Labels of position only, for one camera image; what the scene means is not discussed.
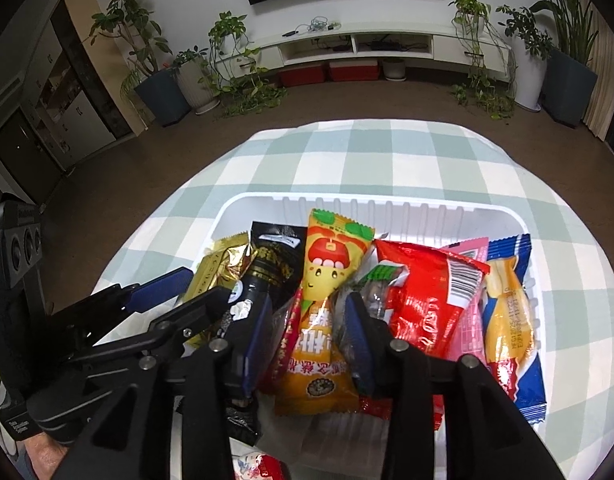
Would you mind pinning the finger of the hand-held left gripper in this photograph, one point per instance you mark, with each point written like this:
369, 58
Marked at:
159, 287
197, 310

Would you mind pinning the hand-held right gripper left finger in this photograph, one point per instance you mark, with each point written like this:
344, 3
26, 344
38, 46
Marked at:
252, 350

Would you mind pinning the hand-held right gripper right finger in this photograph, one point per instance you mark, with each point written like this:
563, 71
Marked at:
359, 340

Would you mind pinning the orange yellow snack packet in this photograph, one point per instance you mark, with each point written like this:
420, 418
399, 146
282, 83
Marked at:
322, 330

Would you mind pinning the gold snack packet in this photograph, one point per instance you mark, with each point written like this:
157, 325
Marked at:
219, 265

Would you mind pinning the large red snack packet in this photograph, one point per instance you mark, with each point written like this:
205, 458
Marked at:
427, 300

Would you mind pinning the black snack packet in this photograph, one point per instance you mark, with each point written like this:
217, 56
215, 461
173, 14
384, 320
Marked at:
274, 265

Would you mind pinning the pink snack packet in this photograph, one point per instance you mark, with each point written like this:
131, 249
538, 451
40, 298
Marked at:
469, 310

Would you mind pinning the white plastic tray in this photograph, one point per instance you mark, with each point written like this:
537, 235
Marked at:
412, 215

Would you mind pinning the person's left hand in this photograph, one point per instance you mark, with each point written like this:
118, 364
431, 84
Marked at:
44, 457

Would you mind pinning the green snack packet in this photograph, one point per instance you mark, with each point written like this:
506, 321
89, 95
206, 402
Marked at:
387, 274

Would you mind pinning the red white yellow snack packet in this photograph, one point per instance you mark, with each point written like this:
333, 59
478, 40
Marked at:
259, 465

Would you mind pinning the blue yellow snack packet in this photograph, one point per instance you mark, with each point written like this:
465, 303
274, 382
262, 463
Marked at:
512, 310

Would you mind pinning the plant in dark blue pot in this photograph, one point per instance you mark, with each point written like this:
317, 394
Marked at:
162, 95

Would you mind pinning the wooden shelf cabinet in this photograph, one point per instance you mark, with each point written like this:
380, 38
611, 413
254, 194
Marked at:
82, 105

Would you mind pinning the plant in white ribbed pot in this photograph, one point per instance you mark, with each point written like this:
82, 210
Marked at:
197, 87

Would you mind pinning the red storage box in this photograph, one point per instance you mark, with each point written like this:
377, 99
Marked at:
302, 76
354, 70

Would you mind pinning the trailing pothos plant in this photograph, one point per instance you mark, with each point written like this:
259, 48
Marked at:
229, 27

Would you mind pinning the small white pot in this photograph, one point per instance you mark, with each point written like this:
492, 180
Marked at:
394, 67

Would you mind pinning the white television cabinet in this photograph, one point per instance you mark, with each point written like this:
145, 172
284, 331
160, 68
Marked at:
307, 52

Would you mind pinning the plant in tall white pot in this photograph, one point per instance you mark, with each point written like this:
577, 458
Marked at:
529, 80

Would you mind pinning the large plant in dark pot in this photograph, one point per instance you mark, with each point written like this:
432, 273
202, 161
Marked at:
569, 90

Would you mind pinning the beige curtain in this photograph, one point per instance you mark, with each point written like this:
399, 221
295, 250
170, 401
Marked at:
604, 105

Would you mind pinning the hanging plant on cabinet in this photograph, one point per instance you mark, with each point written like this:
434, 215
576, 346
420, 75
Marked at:
469, 10

